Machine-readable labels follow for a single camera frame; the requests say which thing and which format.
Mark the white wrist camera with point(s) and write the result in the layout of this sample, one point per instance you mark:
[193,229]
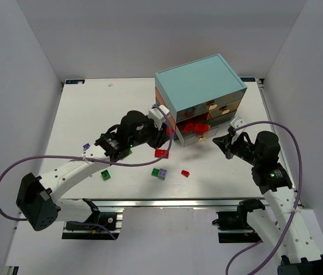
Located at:
[236,127]
[158,114]

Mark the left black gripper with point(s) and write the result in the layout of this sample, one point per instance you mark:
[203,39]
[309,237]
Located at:
[158,135]

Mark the red square lego brick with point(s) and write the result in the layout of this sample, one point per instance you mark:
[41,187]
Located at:
[169,131]

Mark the small purple lego brick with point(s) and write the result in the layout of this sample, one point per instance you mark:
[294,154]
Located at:
[86,147]

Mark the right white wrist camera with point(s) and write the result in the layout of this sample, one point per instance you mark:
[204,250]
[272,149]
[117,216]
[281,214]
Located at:
[236,127]

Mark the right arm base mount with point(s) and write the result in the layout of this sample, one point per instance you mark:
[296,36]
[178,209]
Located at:
[233,226]

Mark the green and purple lego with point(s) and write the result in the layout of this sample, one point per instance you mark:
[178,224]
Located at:
[159,173]

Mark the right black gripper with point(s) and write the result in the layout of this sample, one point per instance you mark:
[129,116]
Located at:
[231,145]

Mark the green square lego brick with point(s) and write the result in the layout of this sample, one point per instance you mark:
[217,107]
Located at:
[105,175]

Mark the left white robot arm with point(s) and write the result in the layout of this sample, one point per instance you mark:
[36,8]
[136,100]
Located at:
[40,198]

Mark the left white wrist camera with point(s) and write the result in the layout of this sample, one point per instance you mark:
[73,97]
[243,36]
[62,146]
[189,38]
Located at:
[158,114]

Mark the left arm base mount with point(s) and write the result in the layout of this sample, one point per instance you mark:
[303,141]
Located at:
[92,223]

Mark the red rounded lego brick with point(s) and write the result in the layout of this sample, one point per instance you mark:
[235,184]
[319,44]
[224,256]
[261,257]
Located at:
[188,127]

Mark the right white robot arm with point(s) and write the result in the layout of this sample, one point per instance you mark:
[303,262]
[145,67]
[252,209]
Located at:
[292,245]

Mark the red flat lego plate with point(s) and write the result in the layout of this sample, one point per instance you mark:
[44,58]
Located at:
[159,153]

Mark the teal orange drawer cabinet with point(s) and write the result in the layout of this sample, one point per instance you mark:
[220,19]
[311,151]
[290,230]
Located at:
[204,91]

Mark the small red lego slope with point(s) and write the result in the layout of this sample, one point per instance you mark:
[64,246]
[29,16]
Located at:
[185,173]

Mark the red arch lego piece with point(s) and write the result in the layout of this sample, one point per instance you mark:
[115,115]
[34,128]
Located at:
[201,128]

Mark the clear bottom drawer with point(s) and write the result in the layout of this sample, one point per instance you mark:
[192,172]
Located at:
[192,137]

